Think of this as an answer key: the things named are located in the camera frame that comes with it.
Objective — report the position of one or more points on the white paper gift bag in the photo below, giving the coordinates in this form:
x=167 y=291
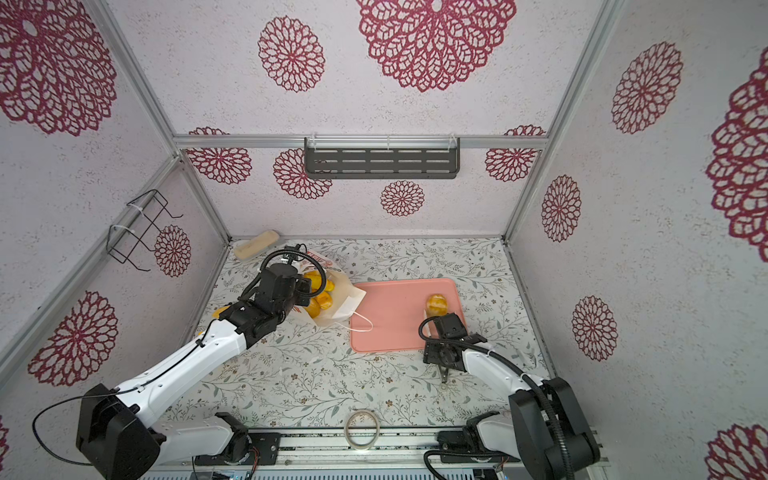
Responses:
x=337 y=304

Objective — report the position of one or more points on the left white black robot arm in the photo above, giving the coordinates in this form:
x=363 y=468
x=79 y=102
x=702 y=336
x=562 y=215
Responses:
x=120 y=430

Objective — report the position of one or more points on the pink plastic tray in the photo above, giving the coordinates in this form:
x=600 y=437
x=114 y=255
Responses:
x=388 y=316

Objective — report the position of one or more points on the round fake bread roll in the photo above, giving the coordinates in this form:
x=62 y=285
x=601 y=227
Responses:
x=436 y=306

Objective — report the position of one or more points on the fake bread in bag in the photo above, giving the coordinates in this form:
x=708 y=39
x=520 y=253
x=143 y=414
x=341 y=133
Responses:
x=323 y=286

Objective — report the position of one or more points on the black wire wall rack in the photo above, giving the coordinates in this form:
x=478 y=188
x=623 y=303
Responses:
x=124 y=239

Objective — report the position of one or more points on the grey slotted wall shelf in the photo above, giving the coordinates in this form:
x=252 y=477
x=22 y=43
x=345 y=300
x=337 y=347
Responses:
x=382 y=159

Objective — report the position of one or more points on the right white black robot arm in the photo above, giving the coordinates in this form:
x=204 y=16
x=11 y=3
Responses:
x=545 y=429

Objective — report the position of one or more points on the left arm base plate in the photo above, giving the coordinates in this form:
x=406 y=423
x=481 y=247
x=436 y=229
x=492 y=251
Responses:
x=256 y=448

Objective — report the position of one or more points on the clear tape roll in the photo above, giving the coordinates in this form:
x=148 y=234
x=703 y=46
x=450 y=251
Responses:
x=362 y=429

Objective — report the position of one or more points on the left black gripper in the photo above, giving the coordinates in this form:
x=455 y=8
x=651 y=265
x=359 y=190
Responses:
x=305 y=287

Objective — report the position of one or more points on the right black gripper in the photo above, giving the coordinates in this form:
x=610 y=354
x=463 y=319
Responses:
x=430 y=354

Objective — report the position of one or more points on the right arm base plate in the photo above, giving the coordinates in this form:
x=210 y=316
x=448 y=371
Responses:
x=457 y=446

